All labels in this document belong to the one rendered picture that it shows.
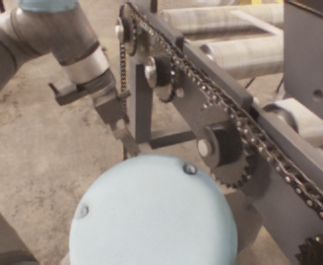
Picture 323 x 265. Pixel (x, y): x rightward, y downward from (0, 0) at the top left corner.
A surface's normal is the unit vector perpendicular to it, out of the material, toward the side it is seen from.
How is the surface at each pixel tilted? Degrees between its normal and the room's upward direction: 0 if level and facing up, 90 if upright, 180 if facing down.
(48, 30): 88
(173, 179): 21
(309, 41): 90
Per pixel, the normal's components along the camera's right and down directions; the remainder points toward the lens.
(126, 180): -0.14, -0.54
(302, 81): -0.92, 0.20
